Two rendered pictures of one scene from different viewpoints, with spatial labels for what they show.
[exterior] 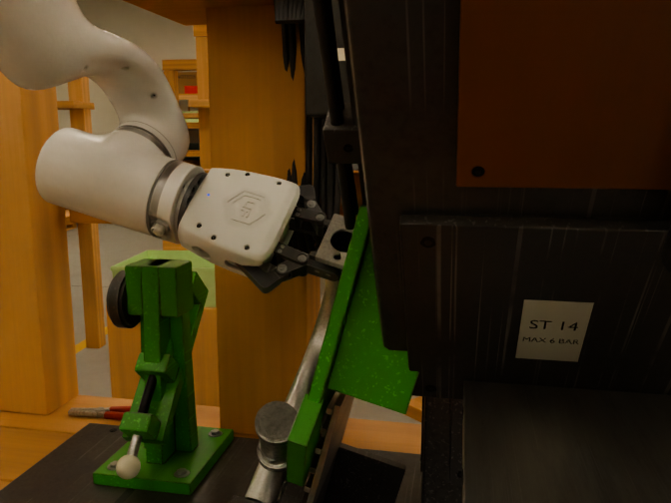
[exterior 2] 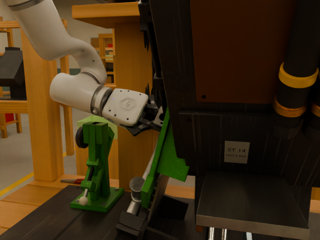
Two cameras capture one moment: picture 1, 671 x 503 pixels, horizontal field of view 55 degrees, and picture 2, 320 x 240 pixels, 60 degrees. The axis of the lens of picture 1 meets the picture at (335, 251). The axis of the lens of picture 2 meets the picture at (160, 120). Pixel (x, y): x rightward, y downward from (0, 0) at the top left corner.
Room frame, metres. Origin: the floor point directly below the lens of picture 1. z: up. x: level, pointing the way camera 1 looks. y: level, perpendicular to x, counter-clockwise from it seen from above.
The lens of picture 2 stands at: (-0.09, -0.03, 1.35)
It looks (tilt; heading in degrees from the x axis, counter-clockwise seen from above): 11 degrees down; 3
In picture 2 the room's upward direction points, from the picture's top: straight up
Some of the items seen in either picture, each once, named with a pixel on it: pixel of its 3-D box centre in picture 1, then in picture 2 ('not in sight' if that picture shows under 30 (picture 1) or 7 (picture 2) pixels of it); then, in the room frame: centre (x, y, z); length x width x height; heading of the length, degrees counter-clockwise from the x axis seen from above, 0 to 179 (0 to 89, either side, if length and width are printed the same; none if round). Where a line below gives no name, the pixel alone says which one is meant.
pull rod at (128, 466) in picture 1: (133, 449); (85, 194); (0.71, 0.24, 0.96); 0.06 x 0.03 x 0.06; 169
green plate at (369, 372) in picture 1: (380, 314); (176, 145); (0.55, -0.04, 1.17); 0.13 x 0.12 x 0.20; 79
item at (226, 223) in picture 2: (564, 404); (243, 179); (0.48, -0.18, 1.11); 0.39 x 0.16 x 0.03; 169
